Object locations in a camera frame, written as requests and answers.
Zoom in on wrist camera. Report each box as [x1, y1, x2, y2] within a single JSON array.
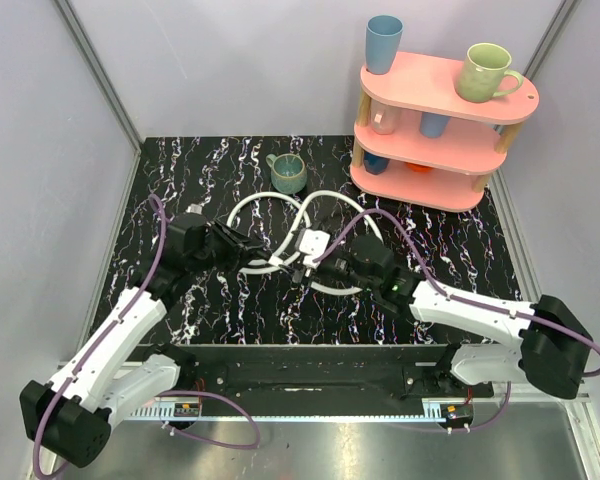
[[186, 204, 203, 215], [295, 228, 331, 269]]

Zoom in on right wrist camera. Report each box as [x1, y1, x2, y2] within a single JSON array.
[[295, 228, 331, 269]]

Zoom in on green mug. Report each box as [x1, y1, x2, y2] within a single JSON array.
[[454, 43, 524, 103]]

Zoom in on blue tall cup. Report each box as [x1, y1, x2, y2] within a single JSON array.
[[365, 15, 403, 75]]

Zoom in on dark blue cup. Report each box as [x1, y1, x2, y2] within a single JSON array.
[[363, 152, 389, 175]]

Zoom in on light blue cup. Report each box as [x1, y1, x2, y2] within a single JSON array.
[[419, 112, 450, 139]]

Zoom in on pink three-tier shelf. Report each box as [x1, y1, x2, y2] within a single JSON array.
[[350, 52, 539, 212]]

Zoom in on teal ceramic mug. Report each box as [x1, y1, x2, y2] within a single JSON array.
[[266, 153, 307, 195]]

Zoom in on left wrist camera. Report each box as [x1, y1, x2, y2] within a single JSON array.
[[186, 204, 203, 215]]

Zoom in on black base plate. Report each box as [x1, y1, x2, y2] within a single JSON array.
[[129, 342, 496, 419]]

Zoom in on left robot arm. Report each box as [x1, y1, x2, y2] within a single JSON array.
[[19, 213, 270, 467]]

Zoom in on orange bowl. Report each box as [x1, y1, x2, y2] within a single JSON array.
[[405, 163, 432, 173]]

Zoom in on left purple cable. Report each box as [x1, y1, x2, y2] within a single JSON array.
[[31, 193, 262, 479]]

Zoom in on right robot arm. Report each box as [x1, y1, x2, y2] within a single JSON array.
[[315, 235, 592, 400]]

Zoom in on clear pink cup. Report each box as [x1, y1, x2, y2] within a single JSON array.
[[370, 99, 402, 135]]

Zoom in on marble pattern mat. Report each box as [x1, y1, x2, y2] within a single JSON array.
[[90, 136, 521, 345]]

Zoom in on white hose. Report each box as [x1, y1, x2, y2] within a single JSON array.
[[227, 188, 384, 296]]

